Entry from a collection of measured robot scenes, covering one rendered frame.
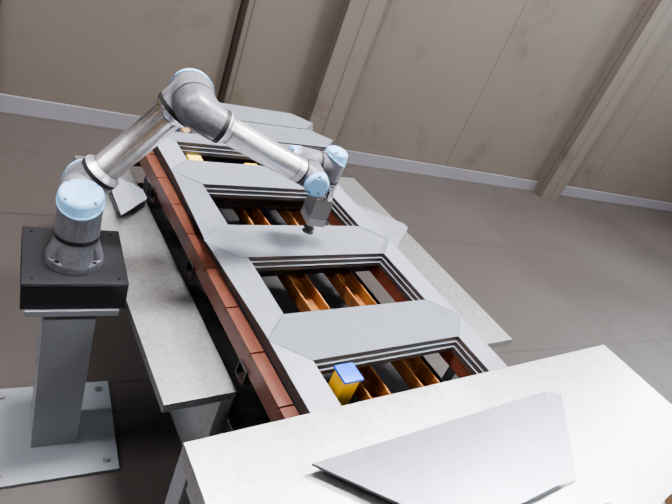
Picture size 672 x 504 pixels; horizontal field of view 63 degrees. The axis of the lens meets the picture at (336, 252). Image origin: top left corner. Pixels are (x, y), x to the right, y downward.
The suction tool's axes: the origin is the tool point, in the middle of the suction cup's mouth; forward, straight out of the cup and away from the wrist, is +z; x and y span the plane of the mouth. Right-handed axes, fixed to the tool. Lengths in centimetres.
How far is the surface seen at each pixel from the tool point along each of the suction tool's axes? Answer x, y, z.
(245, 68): -34, 267, 26
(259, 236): 16.9, -1.3, 3.8
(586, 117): -412, 293, -9
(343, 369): 8, -63, 1
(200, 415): 34, -46, 40
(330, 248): -9.0, -3.6, 3.7
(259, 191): 9.0, 33.7, 5.4
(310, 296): -5.9, -9.0, 21.7
